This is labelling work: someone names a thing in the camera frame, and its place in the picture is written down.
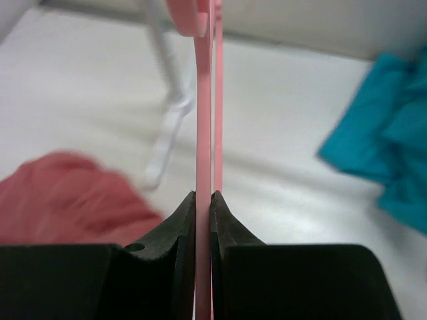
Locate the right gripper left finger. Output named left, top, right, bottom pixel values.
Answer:
left=109, top=191, right=195, bottom=319

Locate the pink plastic hanger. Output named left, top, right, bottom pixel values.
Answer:
left=167, top=0, right=224, bottom=319

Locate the pink t shirt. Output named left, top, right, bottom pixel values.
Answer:
left=1, top=152, right=163, bottom=245

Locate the white clothes rack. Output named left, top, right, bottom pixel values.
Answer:
left=139, top=1, right=194, bottom=190

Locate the teal t shirt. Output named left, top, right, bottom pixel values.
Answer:
left=318, top=49, right=426, bottom=234

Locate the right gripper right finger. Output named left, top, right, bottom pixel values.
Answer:
left=209, top=190, right=265, bottom=319

